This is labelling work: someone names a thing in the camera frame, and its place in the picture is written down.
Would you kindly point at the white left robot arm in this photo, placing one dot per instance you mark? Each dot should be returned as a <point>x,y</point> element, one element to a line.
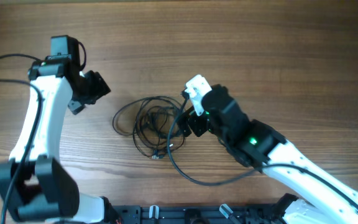
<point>34,186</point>

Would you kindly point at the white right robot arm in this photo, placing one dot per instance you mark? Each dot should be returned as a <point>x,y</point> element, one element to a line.
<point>256,144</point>

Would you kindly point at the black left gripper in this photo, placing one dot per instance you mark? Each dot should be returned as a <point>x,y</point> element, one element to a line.
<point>96,86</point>

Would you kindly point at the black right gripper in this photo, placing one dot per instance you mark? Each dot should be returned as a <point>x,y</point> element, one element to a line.
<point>197,123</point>

